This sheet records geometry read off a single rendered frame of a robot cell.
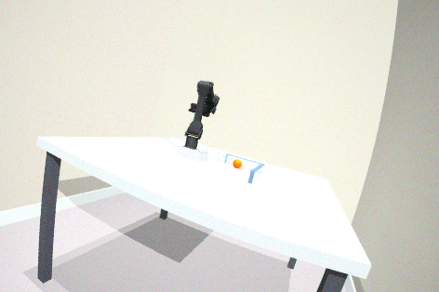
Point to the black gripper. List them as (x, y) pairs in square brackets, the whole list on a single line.
[(192, 109)]

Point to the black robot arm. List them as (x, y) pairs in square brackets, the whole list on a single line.
[(206, 97)]

